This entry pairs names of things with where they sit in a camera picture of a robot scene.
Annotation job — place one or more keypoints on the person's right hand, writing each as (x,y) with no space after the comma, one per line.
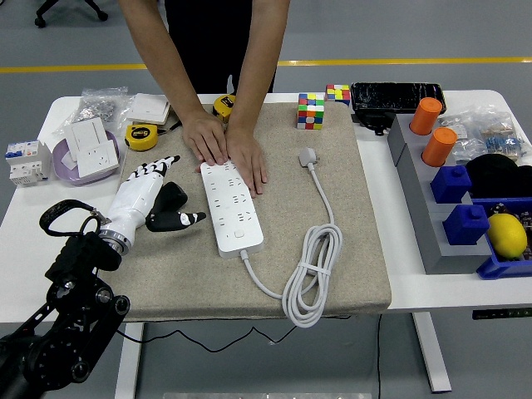
(205,137)

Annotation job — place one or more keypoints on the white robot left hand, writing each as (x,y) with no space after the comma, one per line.
(129,199)

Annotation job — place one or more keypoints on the person's left hand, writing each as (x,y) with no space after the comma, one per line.
(247,154)

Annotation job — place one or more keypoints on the black plug adapter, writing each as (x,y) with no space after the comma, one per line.
(172,195)

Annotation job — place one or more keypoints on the white power strip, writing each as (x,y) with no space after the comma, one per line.
(232,224)

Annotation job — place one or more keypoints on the person's left forearm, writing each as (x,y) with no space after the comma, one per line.
(257,62)

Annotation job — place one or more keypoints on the person's right forearm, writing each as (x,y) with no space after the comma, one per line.
(162,62)

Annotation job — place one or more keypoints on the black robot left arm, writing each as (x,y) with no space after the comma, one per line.
(83,299)

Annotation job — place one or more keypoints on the yellow black tape measure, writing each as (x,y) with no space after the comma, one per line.
(141,136)
(223,107)

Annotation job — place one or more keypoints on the purple bowl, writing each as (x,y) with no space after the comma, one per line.
(83,178)

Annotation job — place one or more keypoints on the small white card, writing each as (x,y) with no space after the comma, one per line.
(67,160)

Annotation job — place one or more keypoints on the large colourful puzzle cube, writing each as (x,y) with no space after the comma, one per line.
(311,111)

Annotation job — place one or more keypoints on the person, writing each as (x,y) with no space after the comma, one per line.
(208,41)

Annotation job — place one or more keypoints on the clear bag of screws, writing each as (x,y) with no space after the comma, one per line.
(97,108)

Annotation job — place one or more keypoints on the grey-brown mat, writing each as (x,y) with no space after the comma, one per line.
(187,282)

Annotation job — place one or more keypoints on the small colourful puzzle cube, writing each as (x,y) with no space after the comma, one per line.
(337,94)

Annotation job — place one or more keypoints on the white circuit breaker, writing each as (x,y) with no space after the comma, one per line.
(27,162)

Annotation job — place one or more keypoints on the small black device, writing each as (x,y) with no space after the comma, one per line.
(374,120)

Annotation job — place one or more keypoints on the black wrapped tray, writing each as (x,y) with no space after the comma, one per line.
(390,96)

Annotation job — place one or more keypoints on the black office chair base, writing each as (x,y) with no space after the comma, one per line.
(101,16)

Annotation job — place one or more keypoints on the white table leg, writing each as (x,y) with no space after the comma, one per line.
(129,361)
(432,353)

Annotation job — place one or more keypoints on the orange cylinder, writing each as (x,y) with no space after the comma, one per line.
(439,146)
(425,115)

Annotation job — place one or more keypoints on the blue square block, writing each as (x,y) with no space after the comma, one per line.
(465,224)
(451,183)

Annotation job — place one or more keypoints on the grey block holder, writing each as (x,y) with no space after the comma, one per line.
(432,249)

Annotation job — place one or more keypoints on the clear bag with white parts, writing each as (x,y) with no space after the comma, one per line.
(467,147)

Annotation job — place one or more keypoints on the black cloth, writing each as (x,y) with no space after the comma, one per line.
(498,174)

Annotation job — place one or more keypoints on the clear bag with blue parts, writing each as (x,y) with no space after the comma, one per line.
(505,143)

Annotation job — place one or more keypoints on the yellow lemon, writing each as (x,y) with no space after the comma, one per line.
(506,235)

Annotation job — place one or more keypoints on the blue plastic bin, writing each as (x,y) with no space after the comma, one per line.
(498,268)

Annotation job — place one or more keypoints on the black table control panel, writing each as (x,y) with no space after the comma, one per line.
(500,314)

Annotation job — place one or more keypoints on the white wall socket panel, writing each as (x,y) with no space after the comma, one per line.
(97,158)

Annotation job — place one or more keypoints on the white switch box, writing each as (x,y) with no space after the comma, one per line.
(147,107)

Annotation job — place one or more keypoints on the white switch panel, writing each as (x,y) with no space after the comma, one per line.
(85,133)

